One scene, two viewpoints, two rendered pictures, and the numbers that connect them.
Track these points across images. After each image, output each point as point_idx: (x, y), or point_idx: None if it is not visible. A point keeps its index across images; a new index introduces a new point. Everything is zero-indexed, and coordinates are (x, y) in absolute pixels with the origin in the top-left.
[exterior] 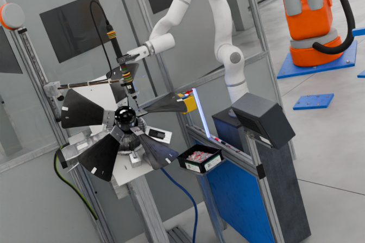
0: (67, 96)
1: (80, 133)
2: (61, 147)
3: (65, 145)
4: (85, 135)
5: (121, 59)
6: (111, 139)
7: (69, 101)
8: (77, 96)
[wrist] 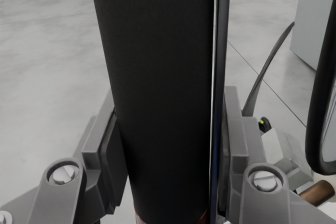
0: (280, 37)
1: (278, 154)
2: (265, 121)
3: (266, 128)
4: (291, 174)
5: (90, 122)
6: None
7: (269, 55)
8: (265, 64)
